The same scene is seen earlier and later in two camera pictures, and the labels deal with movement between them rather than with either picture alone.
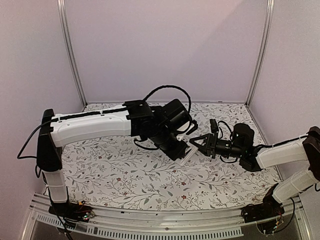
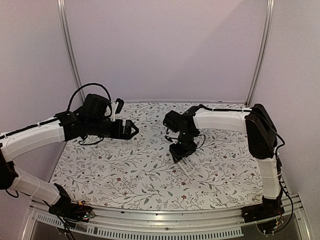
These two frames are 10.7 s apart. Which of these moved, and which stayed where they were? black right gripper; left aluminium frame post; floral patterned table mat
Moved: black right gripper
Stayed: left aluminium frame post; floral patterned table mat
